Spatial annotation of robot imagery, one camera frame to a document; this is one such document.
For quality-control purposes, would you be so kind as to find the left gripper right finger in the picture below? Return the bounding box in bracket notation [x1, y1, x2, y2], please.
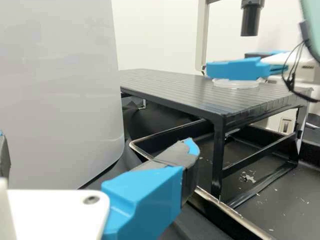
[100, 137, 201, 240]

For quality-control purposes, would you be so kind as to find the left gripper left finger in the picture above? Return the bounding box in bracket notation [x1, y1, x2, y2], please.
[0, 129, 12, 177]

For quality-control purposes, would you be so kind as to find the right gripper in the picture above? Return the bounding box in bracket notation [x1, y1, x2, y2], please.
[205, 50, 295, 81]

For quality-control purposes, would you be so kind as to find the petri dish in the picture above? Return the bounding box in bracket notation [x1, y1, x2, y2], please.
[211, 76, 266, 90]

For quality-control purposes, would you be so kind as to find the black platform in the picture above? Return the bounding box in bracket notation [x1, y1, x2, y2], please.
[119, 68, 314, 209]

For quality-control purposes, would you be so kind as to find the black tray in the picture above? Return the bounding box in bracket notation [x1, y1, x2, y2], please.
[128, 118, 300, 240]

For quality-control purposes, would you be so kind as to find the black cable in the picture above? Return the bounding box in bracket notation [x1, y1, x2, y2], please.
[280, 20, 320, 103]

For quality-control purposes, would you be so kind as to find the right wrist camera phone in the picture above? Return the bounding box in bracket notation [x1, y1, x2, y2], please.
[298, 0, 320, 64]

